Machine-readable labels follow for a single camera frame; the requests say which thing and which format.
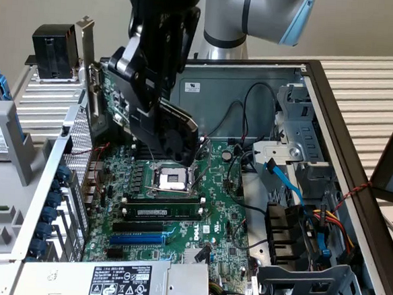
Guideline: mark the black RAM slot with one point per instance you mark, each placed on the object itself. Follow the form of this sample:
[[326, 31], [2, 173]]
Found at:
[[162, 203]]

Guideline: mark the long black expansion slot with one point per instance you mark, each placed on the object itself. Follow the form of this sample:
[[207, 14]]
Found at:
[[137, 227]]

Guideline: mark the blue slot retention knob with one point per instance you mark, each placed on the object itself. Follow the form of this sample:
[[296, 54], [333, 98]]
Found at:
[[44, 230], [37, 247], [48, 215], [53, 201], [56, 186], [63, 173]]

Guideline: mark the grey power supply unit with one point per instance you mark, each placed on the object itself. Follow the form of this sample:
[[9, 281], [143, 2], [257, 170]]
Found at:
[[59, 279]]

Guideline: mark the blue plastic clip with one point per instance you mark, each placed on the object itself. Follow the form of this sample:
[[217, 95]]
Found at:
[[324, 252]]

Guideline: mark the metal socket cover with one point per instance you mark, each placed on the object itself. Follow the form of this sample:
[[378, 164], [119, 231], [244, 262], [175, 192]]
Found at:
[[210, 150]]

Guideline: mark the metal disk bay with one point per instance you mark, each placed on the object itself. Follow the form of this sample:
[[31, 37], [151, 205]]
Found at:
[[305, 135]]

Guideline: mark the white case sticker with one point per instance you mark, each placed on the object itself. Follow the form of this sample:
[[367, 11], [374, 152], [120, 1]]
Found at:
[[192, 87]]

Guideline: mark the grey perforated drive cage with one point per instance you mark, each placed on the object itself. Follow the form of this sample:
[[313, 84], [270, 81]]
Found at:
[[335, 285]]

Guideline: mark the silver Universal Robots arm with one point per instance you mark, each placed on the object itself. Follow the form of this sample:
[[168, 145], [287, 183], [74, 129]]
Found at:
[[226, 8]]

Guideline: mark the black flat panel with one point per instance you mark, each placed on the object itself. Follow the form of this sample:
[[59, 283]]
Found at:
[[389, 161]]

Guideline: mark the short black expansion slot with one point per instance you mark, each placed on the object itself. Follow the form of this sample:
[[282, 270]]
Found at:
[[115, 253]]

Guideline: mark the green Dell motherboard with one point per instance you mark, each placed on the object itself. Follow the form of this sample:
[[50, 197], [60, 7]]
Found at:
[[220, 196]]

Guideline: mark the CPU socket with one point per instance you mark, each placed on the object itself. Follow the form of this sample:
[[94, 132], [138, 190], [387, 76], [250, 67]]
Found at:
[[172, 181]]

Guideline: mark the thin metal locking lever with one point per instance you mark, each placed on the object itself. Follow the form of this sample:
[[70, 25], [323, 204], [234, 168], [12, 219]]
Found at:
[[160, 188]]

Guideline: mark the silver coin cell battery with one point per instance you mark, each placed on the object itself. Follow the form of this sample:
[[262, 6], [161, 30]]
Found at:
[[227, 155]]

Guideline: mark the open metal PC case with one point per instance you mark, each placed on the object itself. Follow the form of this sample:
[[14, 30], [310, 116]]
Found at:
[[240, 100]]

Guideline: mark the grey parts rack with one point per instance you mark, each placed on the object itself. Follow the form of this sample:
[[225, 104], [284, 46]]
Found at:
[[12, 134]]

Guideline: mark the green GPU with black fan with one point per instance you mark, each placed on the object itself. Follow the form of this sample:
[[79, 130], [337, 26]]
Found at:
[[110, 104]]

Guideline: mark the blue plastic disk carrier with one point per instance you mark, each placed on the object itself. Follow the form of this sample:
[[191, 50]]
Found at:
[[3, 85]]

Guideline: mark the black plastic box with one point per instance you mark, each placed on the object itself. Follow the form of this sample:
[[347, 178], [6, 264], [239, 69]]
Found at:
[[51, 53]]

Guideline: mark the silver chipset heat sink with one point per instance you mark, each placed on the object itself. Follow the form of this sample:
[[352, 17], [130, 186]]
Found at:
[[189, 255]]

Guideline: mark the black plastic fan shroud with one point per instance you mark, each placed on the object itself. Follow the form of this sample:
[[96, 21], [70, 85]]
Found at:
[[281, 234]]

